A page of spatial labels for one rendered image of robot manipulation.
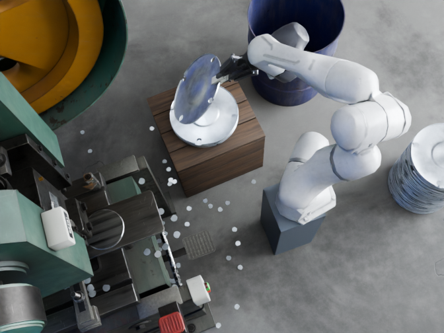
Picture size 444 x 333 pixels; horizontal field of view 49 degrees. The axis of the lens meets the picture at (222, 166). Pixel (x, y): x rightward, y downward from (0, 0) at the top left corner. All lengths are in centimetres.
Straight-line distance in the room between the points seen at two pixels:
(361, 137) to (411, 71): 155
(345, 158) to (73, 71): 75
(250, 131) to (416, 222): 89
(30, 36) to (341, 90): 78
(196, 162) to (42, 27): 95
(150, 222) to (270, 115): 116
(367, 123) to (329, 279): 116
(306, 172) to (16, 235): 84
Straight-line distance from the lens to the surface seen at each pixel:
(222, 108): 206
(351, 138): 120
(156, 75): 263
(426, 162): 211
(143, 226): 149
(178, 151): 202
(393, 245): 234
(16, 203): 88
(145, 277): 160
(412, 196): 225
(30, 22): 126
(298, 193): 144
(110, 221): 151
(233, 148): 201
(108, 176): 172
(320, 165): 136
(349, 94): 126
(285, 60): 138
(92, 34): 126
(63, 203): 135
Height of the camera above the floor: 219
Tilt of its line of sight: 68 degrees down
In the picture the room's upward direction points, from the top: 8 degrees counter-clockwise
